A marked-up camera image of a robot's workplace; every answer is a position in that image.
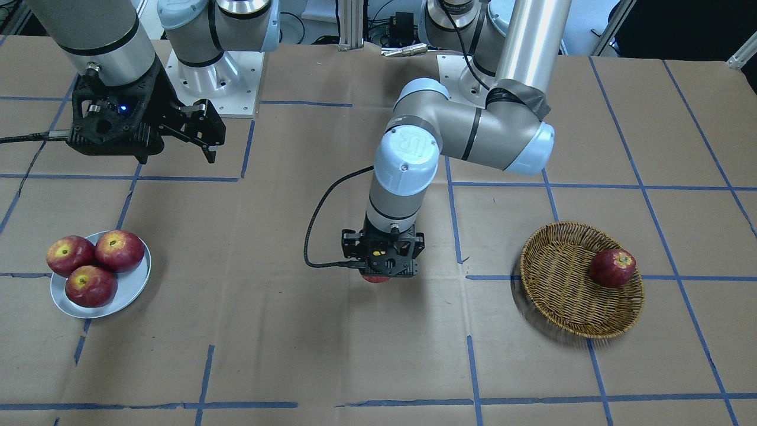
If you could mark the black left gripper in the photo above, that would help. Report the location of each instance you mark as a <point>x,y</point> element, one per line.
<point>348,242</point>

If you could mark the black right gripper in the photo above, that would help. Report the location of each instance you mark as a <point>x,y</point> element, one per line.
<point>167,102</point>

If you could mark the red yellow apple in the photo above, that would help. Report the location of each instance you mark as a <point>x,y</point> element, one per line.
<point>375,279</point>

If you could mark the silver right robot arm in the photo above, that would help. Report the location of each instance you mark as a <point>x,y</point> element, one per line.
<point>111,34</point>

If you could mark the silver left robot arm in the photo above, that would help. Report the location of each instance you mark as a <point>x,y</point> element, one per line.
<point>512,62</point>

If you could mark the red apple on plate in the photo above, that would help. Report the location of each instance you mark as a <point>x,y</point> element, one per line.
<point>91,286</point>
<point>69,253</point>
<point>119,250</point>

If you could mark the light blue plate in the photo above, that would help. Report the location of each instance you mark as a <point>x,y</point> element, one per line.
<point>130,286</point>

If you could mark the dark red apple in basket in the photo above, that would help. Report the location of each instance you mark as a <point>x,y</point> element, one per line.
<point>612,268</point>

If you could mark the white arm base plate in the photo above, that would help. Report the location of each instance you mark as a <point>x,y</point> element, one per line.
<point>468,83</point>
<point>231,84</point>

